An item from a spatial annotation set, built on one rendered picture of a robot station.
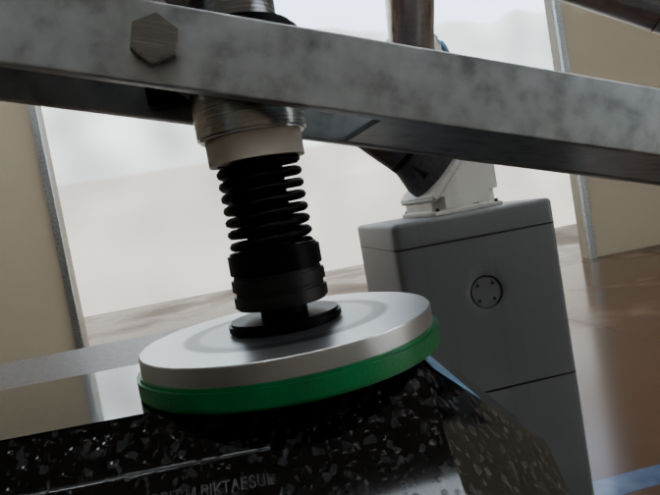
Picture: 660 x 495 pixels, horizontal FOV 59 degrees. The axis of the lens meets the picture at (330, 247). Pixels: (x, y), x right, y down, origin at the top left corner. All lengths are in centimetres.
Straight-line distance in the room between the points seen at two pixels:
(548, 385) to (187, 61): 128
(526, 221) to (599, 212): 493
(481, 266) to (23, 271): 465
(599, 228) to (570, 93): 592
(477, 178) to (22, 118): 465
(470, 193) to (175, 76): 116
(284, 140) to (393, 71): 9
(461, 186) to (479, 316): 32
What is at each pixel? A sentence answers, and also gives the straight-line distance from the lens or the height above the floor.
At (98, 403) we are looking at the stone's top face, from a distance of 45.
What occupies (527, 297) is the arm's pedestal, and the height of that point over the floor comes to 63.
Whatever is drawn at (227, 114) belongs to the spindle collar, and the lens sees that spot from 40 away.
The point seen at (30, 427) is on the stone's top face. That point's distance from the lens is 43.
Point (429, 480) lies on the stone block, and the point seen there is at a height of 75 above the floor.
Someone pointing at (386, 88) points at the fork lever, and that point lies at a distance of 40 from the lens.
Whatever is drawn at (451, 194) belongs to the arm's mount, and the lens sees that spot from 145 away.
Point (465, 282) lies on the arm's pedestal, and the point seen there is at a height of 69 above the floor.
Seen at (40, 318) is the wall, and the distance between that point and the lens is 559.
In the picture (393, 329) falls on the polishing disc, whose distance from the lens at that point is 36.
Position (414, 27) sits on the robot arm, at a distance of 140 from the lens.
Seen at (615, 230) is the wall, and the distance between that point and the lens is 646.
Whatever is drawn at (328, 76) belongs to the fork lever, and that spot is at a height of 99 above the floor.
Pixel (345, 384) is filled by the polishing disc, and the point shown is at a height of 81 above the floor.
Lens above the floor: 91
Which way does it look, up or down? 4 degrees down
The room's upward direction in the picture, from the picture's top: 10 degrees counter-clockwise
